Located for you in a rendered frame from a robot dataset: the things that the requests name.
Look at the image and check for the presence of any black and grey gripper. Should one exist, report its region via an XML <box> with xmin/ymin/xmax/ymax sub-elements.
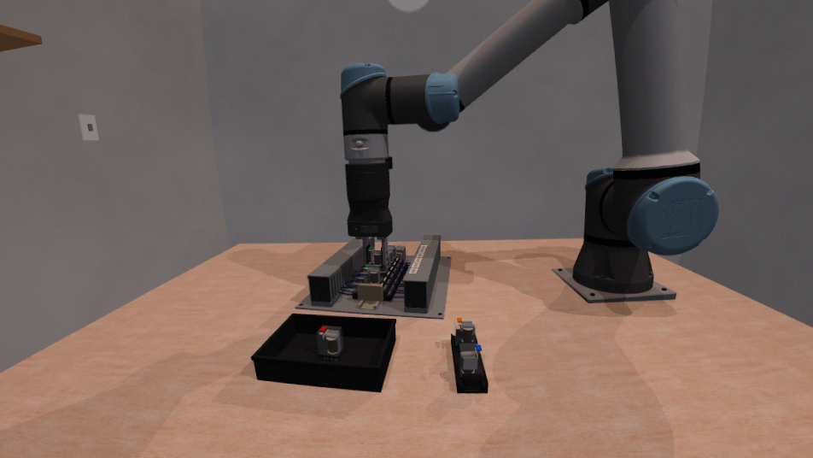
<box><xmin>343</xmin><ymin>134</ymin><xmax>393</xmax><ymax>266</ymax></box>

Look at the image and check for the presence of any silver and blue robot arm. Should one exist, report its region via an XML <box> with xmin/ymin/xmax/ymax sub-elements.
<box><xmin>340</xmin><ymin>0</ymin><xmax>719</xmax><ymax>294</ymax></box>

